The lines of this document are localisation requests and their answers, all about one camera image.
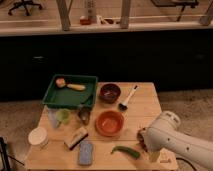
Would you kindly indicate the green pepper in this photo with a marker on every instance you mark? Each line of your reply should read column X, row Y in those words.
column 133, row 153

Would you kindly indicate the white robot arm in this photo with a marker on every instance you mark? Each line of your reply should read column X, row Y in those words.
column 163, row 133

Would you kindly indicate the purple bowl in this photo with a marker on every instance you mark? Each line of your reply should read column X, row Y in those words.
column 109, row 93

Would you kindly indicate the orange bowl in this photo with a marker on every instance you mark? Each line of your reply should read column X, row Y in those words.
column 109, row 123

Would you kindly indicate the small metal cup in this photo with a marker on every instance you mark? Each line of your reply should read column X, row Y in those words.
column 84, row 115

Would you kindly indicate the green plastic tray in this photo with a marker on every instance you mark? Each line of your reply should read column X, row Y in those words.
column 56, row 97

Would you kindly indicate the green plastic cup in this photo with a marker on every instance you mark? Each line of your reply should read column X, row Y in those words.
column 63, row 115

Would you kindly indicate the clear plastic cup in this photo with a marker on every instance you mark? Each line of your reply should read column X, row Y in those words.
column 52, row 118

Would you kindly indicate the wooden block eraser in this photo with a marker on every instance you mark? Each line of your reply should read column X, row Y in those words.
column 72, row 140

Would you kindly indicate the dark red grape bunch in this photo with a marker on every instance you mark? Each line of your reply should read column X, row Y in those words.
column 140, row 137

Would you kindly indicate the blue sponge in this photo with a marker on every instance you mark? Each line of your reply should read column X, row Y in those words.
column 85, row 157

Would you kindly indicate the red object on shelf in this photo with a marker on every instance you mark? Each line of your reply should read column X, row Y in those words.
column 85, row 21

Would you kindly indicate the white round container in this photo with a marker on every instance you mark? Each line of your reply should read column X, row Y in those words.
column 38, row 137

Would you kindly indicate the black office chair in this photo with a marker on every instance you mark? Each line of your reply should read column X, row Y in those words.
column 25, row 4

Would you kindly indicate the black stand lower left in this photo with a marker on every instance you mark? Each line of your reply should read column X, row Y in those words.
column 5, row 157

